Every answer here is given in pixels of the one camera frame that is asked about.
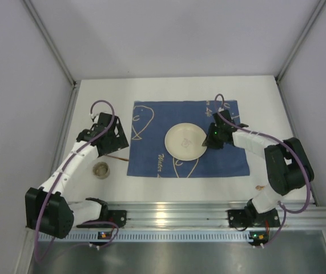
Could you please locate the cream ceramic plate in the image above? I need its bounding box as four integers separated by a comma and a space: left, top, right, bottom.
164, 123, 207, 161

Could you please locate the blue cloth placemat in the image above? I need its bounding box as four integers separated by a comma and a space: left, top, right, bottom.
127, 100, 250, 178

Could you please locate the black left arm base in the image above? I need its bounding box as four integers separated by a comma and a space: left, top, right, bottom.
76, 209, 127, 229

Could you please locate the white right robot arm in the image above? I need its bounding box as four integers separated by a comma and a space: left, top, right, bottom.
203, 110, 315, 223

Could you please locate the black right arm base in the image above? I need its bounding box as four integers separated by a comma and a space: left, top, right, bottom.
227, 209, 280, 229

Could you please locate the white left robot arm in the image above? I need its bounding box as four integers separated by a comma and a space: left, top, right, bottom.
25, 112, 129, 239

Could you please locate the copper fork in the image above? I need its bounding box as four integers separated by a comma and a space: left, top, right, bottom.
105, 155, 129, 162

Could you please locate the small glass cup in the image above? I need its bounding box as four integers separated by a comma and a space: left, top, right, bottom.
92, 162, 110, 180

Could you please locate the gold spoon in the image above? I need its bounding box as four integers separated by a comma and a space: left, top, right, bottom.
255, 186, 265, 191

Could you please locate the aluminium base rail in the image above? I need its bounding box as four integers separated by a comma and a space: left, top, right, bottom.
108, 202, 326, 230

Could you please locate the slotted cable duct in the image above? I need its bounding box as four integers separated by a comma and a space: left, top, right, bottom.
37, 230, 326, 243

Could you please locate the left corner frame post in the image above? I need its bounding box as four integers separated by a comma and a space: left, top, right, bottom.
21, 0, 77, 87

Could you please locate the corner frame post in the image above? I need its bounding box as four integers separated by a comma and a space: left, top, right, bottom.
275, 0, 326, 85
21, 0, 77, 87

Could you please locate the right corner frame post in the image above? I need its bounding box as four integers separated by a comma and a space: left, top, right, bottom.
275, 0, 326, 85

